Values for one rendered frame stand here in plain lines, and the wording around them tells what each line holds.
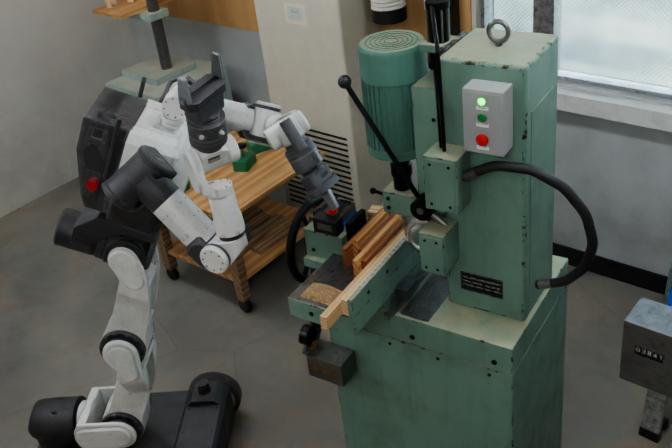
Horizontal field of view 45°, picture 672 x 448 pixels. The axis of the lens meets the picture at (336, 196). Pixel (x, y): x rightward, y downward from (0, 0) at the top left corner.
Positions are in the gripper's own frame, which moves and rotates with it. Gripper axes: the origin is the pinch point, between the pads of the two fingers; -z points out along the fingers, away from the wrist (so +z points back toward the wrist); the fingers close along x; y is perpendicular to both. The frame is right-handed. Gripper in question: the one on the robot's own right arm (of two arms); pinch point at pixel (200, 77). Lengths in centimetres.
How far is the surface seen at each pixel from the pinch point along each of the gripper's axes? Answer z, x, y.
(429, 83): 18, 48, 31
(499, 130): 13, 37, 55
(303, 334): 93, 10, 18
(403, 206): 58, 42, 30
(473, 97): 7, 37, 47
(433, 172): 29, 31, 43
